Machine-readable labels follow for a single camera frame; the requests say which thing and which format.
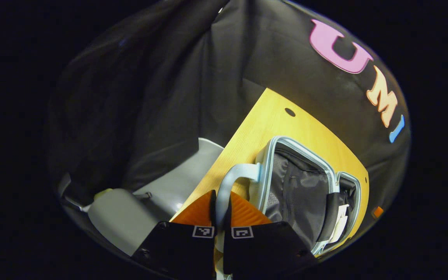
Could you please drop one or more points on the black backdrop cloth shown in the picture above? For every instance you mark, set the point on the black backdrop cloth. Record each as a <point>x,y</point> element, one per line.
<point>169,77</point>

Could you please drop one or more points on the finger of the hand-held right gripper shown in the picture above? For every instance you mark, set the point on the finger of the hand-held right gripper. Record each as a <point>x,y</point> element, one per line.
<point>377,212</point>

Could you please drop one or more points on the light blue suitcase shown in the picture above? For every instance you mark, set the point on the light blue suitcase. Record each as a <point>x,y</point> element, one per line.
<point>298,186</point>

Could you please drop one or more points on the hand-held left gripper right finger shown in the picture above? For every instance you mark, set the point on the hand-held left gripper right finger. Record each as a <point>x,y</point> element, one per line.
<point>259,249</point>

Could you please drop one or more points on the grey chair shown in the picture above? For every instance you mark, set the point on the grey chair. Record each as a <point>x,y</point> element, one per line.
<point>119,221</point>

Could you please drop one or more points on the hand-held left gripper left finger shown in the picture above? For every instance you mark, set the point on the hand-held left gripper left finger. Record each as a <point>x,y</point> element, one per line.
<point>177,249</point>

